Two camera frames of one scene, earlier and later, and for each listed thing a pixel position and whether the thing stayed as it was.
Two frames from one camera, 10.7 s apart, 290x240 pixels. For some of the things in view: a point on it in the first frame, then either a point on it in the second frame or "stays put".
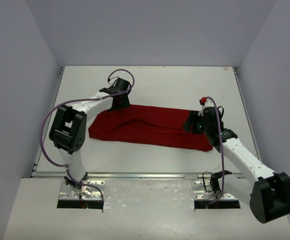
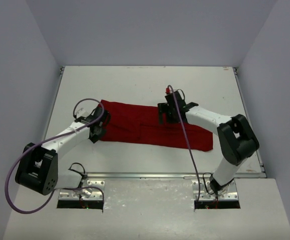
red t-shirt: [149, 125] stays put
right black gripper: [193, 118] -> [164, 108]
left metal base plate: [66, 193] stays put
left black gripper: [120, 100] -> [102, 121]
